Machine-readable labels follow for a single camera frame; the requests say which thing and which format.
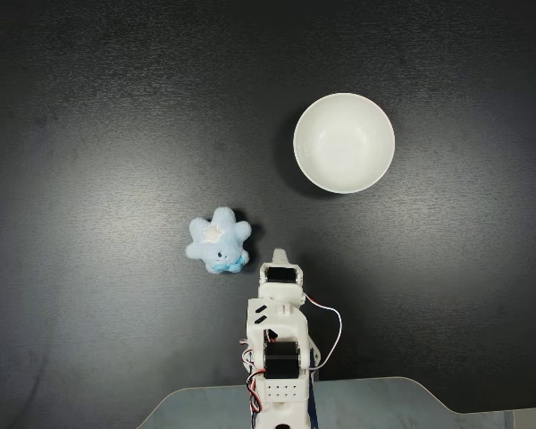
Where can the skyblue plush doll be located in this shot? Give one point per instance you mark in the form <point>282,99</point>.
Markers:
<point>219,246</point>

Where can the white bowl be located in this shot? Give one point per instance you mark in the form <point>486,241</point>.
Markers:
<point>344,143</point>

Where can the blue table clamp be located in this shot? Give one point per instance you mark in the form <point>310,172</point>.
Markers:
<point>313,402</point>

